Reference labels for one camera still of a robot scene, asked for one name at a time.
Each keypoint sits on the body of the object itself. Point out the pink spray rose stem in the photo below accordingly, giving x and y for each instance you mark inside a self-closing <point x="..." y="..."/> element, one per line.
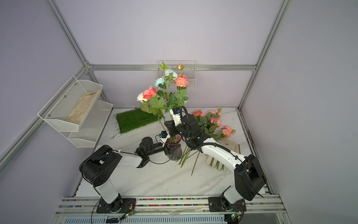
<point x="226" y="133"/>

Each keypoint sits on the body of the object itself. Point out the teal peony flower bunch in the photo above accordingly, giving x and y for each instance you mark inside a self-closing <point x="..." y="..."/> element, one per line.
<point x="155" y="100"/>

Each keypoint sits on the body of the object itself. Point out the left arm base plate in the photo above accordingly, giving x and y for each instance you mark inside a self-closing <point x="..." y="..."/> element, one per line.
<point x="120" y="205"/>

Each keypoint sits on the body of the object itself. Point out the orange pink peony bunch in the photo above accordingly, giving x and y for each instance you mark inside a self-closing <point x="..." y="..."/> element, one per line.
<point x="182" y="84"/>

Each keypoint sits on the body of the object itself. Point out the green artificial grass mat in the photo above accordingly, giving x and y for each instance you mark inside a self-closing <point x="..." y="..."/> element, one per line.
<point x="134" y="119"/>

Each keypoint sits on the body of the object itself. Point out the single pink red rose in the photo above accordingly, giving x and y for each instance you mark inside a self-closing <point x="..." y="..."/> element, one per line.
<point x="191" y="145"/>

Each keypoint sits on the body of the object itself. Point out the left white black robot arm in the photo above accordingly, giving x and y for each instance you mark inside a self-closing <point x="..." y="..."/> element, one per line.
<point x="98" y="168"/>

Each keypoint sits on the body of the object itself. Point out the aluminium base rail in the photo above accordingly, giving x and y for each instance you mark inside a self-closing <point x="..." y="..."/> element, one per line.
<point x="185" y="205"/>

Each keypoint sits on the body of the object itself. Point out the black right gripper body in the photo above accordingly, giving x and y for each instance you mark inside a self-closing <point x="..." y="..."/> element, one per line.
<point x="181" y="130"/>

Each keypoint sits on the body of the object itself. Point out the beige cloth in shelf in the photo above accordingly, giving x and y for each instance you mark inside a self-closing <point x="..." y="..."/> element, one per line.
<point x="77" y="114"/>

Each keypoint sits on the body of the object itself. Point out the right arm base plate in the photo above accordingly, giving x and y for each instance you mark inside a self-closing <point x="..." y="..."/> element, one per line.
<point x="220" y="204"/>

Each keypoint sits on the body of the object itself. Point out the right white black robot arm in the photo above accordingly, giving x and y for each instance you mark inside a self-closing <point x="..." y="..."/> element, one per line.
<point x="249" y="178"/>

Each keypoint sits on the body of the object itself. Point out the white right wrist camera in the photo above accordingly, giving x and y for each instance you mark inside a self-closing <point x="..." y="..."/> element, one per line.
<point x="176" y="117"/>

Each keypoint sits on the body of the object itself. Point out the pink rose bunch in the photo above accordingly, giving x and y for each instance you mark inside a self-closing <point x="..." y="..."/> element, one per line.
<point x="216" y="113"/>

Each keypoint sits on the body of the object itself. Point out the white wire wall basket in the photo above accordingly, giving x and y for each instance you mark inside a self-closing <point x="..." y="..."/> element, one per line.
<point x="187" y="68"/>

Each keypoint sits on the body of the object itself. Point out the white two-tier mesh shelf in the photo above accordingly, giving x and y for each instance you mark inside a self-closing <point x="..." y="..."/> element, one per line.
<point x="88" y="132"/>

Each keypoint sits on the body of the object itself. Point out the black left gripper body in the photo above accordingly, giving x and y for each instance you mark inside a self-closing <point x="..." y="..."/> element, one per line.
<point x="158" y="148"/>

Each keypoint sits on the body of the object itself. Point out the magenta rose stem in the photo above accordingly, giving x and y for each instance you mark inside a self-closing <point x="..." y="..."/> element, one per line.
<point x="208" y="123"/>

